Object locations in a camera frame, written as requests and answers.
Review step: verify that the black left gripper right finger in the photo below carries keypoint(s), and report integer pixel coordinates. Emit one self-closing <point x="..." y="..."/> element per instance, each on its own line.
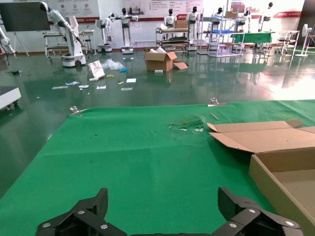
<point x="246" y="216"/>

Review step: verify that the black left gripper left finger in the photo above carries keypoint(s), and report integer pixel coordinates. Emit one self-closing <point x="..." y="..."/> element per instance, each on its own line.
<point x="83" y="214"/>

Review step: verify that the white industrial robot arm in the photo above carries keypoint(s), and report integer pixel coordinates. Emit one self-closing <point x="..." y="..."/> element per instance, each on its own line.
<point x="6" y="40"/>

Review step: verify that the white mobile robot with arm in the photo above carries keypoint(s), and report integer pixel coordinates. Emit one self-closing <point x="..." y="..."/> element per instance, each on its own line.
<point x="73" y="46"/>

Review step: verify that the cardboard box with round holes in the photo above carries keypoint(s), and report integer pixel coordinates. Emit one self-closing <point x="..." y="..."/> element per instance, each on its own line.
<point x="270" y="140"/>

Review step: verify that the open cardboard box with paper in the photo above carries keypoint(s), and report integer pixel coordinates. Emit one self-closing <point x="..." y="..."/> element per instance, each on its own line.
<point x="157" y="62"/>

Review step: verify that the small closed cardboard box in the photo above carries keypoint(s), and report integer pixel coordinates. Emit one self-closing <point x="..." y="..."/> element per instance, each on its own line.
<point x="231" y="14"/>
<point x="181" y="24"/>

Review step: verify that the green table cloth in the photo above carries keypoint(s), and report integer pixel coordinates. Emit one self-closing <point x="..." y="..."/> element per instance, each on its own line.
<point x="147" y="159"/>

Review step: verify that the metal table clamp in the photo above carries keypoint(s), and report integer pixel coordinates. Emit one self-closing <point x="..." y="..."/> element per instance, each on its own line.
<point x="76" y="111"/>
<point x="216" y="103"/>

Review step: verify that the small wooden stick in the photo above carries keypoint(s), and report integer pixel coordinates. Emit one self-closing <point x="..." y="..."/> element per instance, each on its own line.
<point x="214" y="116"/>

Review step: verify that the white wheeled cart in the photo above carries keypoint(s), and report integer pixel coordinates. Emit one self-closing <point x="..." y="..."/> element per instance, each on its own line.
<point x="8" y="97"/>

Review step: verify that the white square pad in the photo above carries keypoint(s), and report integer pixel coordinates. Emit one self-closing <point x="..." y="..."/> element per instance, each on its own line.
<point x="131" y="80"/>

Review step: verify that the white and pink paper bag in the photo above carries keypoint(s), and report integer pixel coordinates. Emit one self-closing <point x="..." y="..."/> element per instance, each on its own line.
<point x="96" y="70"/>

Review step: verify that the blue glove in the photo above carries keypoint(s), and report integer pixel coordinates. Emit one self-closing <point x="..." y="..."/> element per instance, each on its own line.
<point x="123" y="70"/>

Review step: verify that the clear crumpled plastic wrap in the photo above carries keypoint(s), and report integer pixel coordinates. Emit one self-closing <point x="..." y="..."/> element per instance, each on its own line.
<point x="112" y="64"/>

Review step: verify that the table with green cover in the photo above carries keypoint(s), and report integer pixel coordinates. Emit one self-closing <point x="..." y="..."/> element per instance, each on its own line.
<point x="253" y="37"/>

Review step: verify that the white robot on round base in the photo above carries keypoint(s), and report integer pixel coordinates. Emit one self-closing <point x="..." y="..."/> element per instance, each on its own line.
<point x="106" y="32"/>

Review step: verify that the blue plastic bin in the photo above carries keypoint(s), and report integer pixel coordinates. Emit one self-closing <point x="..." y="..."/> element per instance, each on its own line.
<point x="220" y="31"/>

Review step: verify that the white humanoid robot arms spread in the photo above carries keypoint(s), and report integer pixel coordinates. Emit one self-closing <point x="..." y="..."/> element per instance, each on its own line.
<point x="125" y="27"/>

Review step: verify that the white standing fan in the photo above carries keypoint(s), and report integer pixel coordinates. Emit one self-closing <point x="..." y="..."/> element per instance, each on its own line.
<point x="305" y="32"/>

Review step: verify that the metal roller rack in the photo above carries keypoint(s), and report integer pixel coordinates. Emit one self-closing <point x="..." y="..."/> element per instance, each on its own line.
<point x="172" y="37"/>

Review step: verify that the white humanoid robot black head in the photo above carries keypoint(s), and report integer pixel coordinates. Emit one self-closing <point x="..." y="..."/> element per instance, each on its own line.
<point x="268" y="12"/>
<point x="217" y="16"/>
<point x="193" y="22"/>
<point x="169" y="19"/>

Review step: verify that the large black monitor screen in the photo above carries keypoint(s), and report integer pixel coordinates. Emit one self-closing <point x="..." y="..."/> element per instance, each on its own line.
<point x="24" y="16"/>

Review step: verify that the white workbench frame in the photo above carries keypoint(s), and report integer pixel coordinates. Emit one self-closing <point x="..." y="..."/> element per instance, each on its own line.
<point x="55" y="45"/>

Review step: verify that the white frame shelf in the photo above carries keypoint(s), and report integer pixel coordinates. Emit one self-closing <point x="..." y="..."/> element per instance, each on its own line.
<point x="221" y="41"/>

